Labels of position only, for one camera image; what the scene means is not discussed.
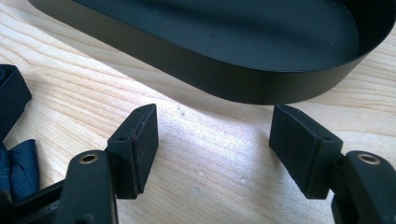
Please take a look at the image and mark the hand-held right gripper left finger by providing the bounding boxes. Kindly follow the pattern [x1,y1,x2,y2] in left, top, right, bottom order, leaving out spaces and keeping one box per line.
[106,104,160,200]

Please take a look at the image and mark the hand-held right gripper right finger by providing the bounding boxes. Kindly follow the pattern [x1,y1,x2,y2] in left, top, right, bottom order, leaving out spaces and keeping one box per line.
[268,104,344,200]

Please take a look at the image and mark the black oval tray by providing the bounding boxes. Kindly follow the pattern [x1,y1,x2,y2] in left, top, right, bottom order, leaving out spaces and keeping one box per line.
[27,0,396,105]

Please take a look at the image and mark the dark blue cloth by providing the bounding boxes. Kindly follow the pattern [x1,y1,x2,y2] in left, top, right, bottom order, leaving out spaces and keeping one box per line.
[0,138,41,202]

